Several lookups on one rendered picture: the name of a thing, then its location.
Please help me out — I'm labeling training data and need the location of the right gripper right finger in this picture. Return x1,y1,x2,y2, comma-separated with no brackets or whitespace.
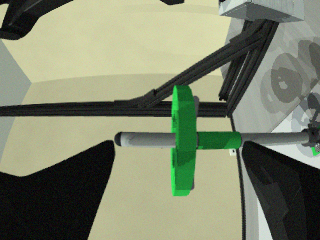
241,141,320,240

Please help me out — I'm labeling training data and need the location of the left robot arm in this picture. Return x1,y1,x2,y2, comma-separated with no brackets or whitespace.
0,0,185,40

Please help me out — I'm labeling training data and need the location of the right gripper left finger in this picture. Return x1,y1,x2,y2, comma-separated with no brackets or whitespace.
0,140,115,240

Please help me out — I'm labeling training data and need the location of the grey post with green foot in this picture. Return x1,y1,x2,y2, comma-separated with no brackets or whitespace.
114,122,320,156

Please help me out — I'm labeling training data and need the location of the green ring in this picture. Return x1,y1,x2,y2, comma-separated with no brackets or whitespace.
171,85,197,196

